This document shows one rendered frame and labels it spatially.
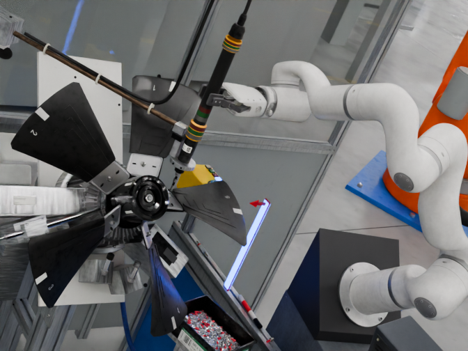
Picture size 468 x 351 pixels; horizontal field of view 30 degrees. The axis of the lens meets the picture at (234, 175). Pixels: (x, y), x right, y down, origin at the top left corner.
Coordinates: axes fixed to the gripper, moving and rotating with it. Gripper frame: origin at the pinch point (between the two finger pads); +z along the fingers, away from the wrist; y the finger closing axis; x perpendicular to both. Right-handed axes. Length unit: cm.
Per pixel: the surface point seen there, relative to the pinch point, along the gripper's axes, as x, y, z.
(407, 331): -26, -62, -35
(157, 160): -22.9, 4.4, 4.4
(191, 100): -9.5, 15.0, -6.5
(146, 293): -95, 33, -35
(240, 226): -35.9, -6.7, -22.7
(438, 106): -74, 179, -324
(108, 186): -31.0, 3.1, 16.7
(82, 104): -11.5, 9.9, 28.0
